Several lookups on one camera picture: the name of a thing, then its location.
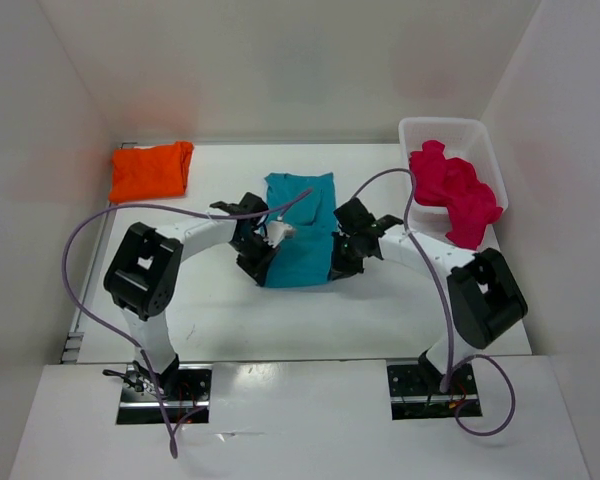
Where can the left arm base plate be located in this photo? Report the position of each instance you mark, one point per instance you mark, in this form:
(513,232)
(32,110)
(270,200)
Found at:
(187,402)

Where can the white plastic basket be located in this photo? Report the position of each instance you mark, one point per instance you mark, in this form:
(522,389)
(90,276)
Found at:
(467,139)

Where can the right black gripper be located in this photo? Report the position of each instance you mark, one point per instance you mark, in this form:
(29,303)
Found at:
(341,268)

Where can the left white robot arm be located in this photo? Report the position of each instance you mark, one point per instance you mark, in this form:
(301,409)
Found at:
(144,271)

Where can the pink t shirt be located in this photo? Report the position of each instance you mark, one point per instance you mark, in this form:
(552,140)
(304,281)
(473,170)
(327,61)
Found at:
(452,183)

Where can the teal t shirt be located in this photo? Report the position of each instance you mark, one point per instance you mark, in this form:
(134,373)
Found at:
(303,260)

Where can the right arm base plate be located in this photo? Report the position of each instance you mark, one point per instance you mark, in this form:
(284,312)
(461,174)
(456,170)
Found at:
(412,399)

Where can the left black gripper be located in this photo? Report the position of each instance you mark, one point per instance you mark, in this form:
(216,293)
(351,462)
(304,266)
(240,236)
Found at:
(257,269)

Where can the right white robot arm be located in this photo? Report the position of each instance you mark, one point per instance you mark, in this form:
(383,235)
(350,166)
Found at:
(481,298)

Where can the orange t shirt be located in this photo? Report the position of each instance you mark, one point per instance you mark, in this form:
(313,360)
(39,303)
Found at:
(150,173)

